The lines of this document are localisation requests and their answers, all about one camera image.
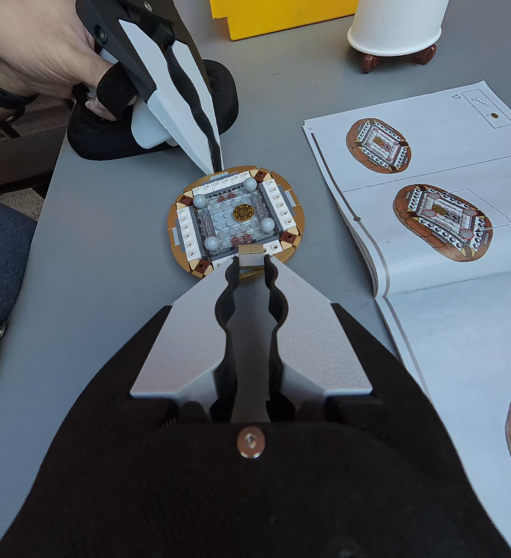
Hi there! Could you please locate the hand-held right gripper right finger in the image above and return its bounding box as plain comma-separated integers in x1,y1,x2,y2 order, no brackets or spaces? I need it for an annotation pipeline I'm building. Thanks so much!
264,256,374,423

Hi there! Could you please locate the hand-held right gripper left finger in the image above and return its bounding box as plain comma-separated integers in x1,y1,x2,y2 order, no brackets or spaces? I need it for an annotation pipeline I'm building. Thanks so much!
130,256,241,423

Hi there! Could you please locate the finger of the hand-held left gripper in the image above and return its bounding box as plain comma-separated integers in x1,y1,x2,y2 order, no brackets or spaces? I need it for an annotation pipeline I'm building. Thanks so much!
166,31,225,173
119,19,217,173

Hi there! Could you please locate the round gold lego base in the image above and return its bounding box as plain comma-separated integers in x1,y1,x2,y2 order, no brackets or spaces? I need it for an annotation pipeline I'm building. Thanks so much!
167,165,305,282

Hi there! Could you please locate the small tan lego piece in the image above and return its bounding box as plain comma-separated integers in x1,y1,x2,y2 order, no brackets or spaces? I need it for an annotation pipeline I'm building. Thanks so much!
239,245,265,267

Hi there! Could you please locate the lego instruction booklet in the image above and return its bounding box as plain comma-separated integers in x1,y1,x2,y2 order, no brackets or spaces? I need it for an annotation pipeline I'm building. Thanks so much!
302,81,511,558

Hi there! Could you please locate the brown lego stand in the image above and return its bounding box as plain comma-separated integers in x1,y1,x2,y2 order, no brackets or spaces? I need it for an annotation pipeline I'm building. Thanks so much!
361,43,438,73

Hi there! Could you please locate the person's left hand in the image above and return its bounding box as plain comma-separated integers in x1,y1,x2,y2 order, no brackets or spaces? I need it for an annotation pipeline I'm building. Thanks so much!
0,0,121,123

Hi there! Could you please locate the yellow plastic bin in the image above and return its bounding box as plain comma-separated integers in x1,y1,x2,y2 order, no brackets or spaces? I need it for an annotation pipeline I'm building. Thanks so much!
209,0,367,41

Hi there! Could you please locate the black wristband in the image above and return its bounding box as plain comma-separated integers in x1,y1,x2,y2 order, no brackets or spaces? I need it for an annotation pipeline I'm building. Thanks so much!
0,69,39,110

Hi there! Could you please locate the dark chair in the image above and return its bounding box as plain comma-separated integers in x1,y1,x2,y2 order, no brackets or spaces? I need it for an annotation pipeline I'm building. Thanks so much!
0,111,66,194

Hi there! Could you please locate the white paper cup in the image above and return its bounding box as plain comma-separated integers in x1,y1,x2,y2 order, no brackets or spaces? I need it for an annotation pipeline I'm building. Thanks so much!
347,0,450,57

